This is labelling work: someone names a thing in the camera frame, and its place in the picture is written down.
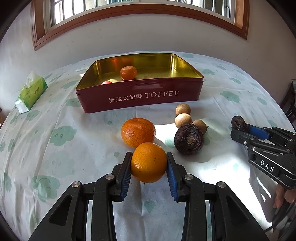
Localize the pale longan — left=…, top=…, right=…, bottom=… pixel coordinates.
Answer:
left=175, top=113, right=192, bottom=128

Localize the orange mandarin front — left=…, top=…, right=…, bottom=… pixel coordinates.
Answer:
left=131, top=142, right=167, bottom=183

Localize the white cloud pattern tablecloth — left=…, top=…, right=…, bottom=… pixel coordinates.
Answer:
left=1, top=53, right=293, bottom=240

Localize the orange mandarin back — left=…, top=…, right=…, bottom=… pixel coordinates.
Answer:
left=121, top=118, right=156, bottom=148

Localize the black cable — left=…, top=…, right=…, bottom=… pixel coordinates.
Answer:
left=263, top=201, right=292, bottom=232

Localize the dark furniture right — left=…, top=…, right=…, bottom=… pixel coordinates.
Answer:
left=280, top=79, right=296, bottom=123

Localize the small dark wrinkled fruit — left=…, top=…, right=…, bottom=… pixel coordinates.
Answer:
left=231, top=115, right=247, bottom=132

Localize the green tissue pack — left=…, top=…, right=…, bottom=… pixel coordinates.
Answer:
left=15, top=70, right=48, bottom=114

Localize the red tomato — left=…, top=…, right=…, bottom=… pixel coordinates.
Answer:
left=101, top=80, right=112, bottom=85

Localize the large dark passion fruit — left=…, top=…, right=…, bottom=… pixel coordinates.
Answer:
left=174, top=124, right=204, bottom=155

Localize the brown wooden window frame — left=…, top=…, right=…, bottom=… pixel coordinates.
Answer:
left=31, top=0, right=250, bottom=51

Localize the orange mandarin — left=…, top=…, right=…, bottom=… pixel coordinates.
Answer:
left=119, top=66, right=137, bottom=80
left=131, top=142, right=167, bottom=183
left=121, top=118, right=156, bottom=148

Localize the red toffee tin box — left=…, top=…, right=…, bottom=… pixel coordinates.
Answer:
left=76, top=53, right=204, bottom=113

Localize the person's hand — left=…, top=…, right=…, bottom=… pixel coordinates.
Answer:
left=273, top=184, right=296, bottom=208

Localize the tan longan top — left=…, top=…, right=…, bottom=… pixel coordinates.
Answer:
left=175, top=103, right=191, bottom=115

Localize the brown longan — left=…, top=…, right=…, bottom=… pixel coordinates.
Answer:
left=192, top=120, right=209, bottom=135

